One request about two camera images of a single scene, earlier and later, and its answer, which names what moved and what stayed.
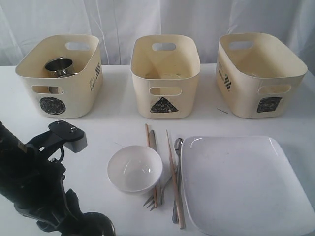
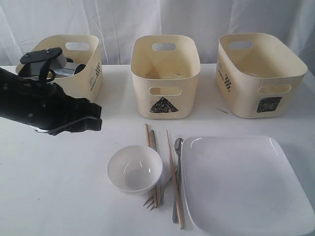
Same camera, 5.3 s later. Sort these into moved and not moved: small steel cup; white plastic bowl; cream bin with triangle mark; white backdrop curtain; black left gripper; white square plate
Moved: small steel cup; black left gripper
Not moved: white square plate; white plastic bowl; cream bin with triangle mark; white backdrop curtain
